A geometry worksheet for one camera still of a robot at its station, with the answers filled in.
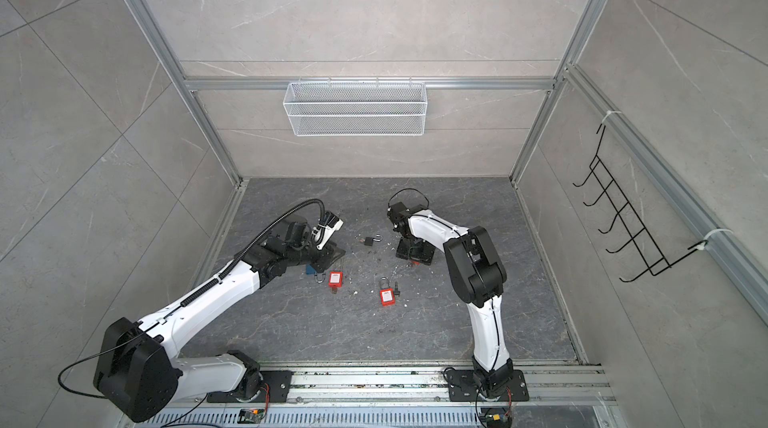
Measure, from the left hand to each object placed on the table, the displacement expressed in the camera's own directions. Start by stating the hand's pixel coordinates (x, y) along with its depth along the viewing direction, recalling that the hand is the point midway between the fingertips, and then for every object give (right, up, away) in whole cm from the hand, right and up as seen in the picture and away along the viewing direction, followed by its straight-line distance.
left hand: (338, 241), depth 82 cm
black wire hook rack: (+70, +3, -18) cm, 72 cm away
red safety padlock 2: (-3, -13, +9) cm, 16 cm away
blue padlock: (-11, -11, +12) cm, 19 cm away
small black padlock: (+7, -2, +19) cm, 21 cm away
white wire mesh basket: (+3, +43, +19) cm, 48 cm away
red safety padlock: (+14, -17, +6) cm, 23 cm away
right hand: (+22, -7, +16) cm, 28 cm away
